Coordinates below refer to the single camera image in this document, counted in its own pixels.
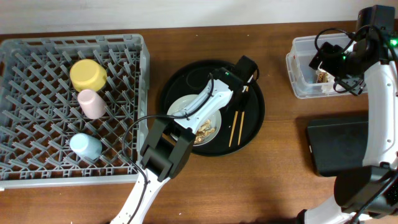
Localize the food scraps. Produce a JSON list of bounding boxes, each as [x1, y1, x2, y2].
[[194, 119, 215, 144]]

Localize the grey plastic dishwasher rack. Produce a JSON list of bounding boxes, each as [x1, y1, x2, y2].
[[1, 34, 150, 190]]

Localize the grey plate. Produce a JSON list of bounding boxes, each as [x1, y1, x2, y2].
[[167, 95, 222, 147]]

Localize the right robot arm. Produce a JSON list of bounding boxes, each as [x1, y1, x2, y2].
[[295, 5, 397, 223]]

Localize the light blue cup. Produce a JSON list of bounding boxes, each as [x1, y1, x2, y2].
[[70, 133, 102, 160]]

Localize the yellow bowl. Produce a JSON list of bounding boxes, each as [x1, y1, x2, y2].
[[70, 59, 107, 92]]

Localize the clear plastic bin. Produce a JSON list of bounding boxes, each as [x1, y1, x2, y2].
[[285, 35, 342, 99]]

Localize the white napkin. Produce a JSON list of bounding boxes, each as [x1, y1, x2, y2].
[[321, 82, 340, 95]]

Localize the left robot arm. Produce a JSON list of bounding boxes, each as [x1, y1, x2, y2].
[[112, 56, 259, 223]]

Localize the pink cup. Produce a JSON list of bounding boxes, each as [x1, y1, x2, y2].
[[78, 90, 106, 119]]

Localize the black rectangular bin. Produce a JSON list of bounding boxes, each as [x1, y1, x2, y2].
[[305, 116, 368, 177]]

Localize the wooden chopstick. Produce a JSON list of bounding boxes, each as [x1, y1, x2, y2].
[[238, 87, 249, 145], [228, 111, 238, 147]]

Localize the round black tray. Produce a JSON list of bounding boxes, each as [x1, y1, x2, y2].
[[158, 60, 266, 156]]

